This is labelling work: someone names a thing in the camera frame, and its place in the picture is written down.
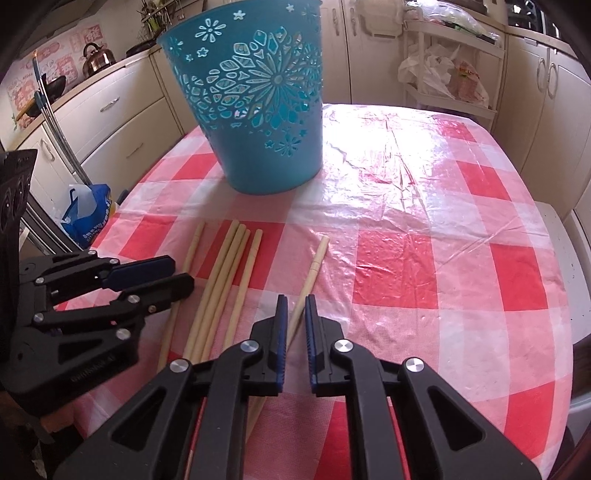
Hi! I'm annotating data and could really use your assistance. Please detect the cream drawer cabinet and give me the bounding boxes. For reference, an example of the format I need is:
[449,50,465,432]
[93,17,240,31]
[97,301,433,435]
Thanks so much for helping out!
[0,46,182,241]

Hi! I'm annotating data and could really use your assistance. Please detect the black wok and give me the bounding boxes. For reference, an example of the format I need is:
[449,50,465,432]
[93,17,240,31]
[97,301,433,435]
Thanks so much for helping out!
[39,74,68,96]

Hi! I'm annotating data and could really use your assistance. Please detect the cream panelled base cabinet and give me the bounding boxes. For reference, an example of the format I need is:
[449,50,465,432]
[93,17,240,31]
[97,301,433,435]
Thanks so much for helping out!
[499,23,591,217]

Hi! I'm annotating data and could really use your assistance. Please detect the clear bags of groceries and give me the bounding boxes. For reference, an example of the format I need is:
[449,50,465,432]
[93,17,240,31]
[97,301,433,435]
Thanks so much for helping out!
[406,0,500,40]

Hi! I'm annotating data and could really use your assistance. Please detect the copper kettle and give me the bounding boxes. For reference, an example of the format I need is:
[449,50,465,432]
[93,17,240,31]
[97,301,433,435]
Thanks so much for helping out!
[82,42,117,78]

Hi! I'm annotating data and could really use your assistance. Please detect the wall spice rack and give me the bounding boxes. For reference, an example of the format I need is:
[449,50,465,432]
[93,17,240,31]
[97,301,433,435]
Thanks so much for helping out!
[141,0,172,43]

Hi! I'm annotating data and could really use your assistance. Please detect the blue perforated plastic basket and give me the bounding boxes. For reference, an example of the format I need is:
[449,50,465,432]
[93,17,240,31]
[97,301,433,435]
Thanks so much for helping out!
[156,0,324,195]

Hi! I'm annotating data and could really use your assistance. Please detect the pink wall stickers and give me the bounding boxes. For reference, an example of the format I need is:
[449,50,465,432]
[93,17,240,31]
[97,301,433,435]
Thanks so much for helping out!
[9,25,108,125]

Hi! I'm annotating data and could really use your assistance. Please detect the black toaster oven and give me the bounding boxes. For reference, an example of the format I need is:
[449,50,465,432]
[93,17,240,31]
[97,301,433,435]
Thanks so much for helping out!
[505,0,561,37]

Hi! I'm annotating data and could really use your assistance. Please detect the blue plastic bag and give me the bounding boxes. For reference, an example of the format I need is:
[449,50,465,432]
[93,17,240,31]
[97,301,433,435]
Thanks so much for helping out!
[60,184,114,248]

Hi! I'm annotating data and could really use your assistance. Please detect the white trolley cart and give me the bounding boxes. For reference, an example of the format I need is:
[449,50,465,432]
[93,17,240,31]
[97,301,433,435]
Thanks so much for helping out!
[402,18,507,134]

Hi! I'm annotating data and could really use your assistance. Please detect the metal tube stand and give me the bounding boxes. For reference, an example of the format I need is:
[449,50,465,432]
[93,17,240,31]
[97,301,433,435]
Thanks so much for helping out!
[31,54,93,188]

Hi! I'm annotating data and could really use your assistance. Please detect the white plastic bag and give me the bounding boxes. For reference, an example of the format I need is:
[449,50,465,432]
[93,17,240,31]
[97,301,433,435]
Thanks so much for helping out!
[398,44,462,99]

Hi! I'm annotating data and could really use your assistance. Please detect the pale wooden chopstick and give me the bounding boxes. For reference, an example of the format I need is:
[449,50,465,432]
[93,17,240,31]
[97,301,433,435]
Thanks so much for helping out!
[224,229,264,349]
[182,220,241,361]
[190,224,247,363]
[201,229,252,363]
[245,234,331,444]
[157,222,206,372]

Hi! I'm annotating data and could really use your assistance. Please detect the red checked plastic tablecloth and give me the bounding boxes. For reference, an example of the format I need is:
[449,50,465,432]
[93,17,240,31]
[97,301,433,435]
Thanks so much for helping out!
[60,102,575,480]

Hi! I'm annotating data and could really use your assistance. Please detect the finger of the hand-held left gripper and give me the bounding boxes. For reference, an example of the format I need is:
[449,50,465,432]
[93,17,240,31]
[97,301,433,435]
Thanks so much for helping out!
[19,251,177,295]
[8,272,195,394]

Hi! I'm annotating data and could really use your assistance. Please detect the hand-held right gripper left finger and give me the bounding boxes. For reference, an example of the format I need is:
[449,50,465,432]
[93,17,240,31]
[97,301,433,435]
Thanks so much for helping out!
[53,294,290,480]

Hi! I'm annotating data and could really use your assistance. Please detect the orange printed plastic bag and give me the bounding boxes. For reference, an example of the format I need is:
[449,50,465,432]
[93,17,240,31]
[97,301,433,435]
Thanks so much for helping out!
[450,60,490,110]

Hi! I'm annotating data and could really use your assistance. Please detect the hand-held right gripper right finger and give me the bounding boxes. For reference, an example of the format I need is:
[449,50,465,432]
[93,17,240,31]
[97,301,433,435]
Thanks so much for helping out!
[305,294,540,480]

